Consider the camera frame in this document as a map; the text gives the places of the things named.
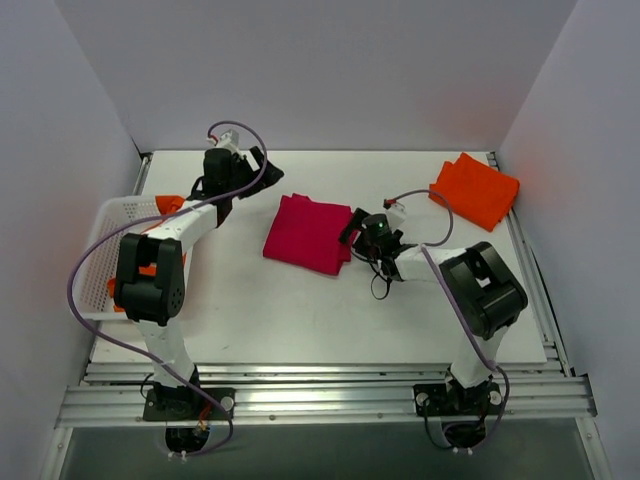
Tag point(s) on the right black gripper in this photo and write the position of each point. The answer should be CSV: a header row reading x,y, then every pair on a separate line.
x,y
358,231

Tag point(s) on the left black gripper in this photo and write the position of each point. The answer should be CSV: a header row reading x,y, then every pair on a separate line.
x,y
251,170

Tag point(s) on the magenta t shirt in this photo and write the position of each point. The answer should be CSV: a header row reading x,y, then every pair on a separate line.
x,y
305,233

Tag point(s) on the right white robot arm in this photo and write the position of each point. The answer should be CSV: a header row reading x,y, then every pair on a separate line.
x,y
485,295

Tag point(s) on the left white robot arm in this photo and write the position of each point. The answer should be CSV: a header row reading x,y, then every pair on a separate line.
x,y
150,285

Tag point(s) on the crumpled orange t shirt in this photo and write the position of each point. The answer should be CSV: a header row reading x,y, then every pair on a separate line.
x,y
144,208

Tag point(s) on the folded orange t shirt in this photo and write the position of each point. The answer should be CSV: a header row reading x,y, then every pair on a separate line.
x,y
475,191

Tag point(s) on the white plastic basket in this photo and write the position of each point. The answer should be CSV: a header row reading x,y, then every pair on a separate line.
x,y
91,293

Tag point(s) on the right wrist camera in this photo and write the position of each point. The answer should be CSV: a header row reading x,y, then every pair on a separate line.
x,y
395,213

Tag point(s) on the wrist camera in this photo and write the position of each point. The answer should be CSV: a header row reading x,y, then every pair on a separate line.
x,y
395,213
228,140

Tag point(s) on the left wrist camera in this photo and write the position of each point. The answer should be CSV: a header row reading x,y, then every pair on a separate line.
x,y
228,140

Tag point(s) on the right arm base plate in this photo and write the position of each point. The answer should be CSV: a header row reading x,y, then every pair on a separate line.
x,y
452,400

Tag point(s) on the aluminium rail frame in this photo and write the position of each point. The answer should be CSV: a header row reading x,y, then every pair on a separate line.
x,y
301,349

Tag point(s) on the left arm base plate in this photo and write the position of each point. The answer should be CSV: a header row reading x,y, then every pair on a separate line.
x,y
182,404

